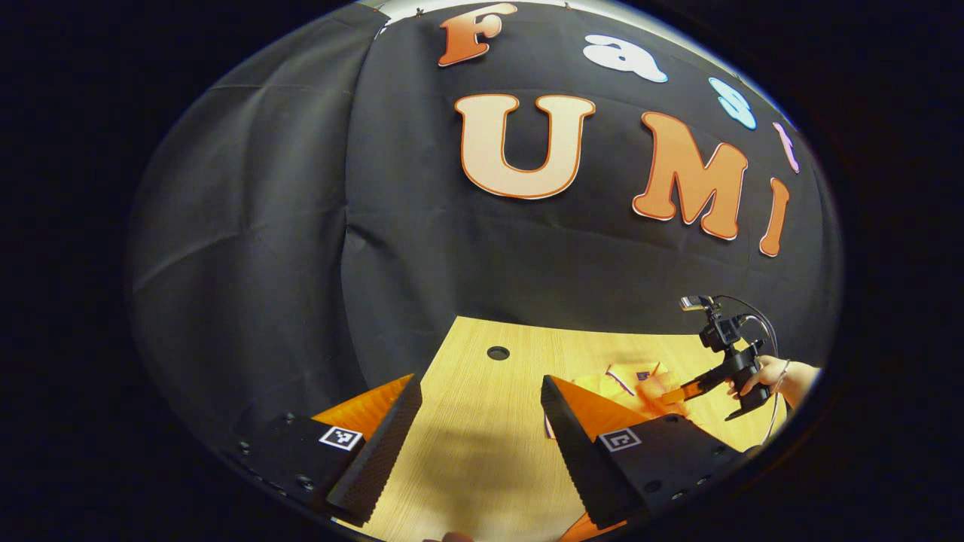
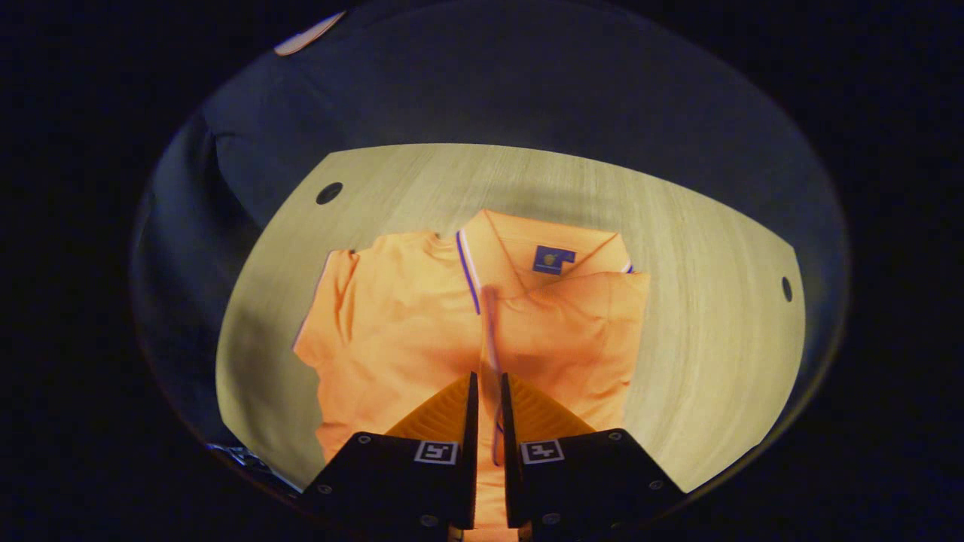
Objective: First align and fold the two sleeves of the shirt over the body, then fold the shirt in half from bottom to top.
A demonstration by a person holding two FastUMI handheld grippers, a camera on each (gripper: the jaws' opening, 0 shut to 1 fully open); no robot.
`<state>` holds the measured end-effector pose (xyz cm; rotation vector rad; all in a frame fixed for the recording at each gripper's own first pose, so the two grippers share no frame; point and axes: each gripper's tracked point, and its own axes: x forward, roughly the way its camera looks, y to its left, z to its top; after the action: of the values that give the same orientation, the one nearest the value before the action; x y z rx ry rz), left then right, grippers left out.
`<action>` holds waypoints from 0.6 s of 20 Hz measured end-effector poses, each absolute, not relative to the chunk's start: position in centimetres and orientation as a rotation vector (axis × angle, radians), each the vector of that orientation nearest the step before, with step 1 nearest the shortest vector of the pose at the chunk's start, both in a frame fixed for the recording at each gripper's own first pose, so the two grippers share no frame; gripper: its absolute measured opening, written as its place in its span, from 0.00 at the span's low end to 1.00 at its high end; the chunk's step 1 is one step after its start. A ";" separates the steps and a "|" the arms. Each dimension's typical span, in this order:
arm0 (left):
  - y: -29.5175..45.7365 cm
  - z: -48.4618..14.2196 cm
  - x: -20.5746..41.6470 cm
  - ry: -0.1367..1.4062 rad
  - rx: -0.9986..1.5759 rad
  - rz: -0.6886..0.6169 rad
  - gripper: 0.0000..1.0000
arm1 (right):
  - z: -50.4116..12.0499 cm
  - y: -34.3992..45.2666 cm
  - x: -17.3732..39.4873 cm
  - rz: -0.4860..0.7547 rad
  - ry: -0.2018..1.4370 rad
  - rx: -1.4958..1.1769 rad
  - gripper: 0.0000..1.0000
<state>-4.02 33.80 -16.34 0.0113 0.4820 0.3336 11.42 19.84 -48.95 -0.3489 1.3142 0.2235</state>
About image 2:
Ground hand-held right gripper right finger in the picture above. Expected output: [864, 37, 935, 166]
[501, 373, 686, 531]

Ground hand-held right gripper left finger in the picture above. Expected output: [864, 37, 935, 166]
[301, 371, 480, 531]

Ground orange T-shirt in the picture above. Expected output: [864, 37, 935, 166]
[292, 209, 652, 542]

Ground chrome metal frame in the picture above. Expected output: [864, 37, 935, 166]
[207, 443, 304, 498]

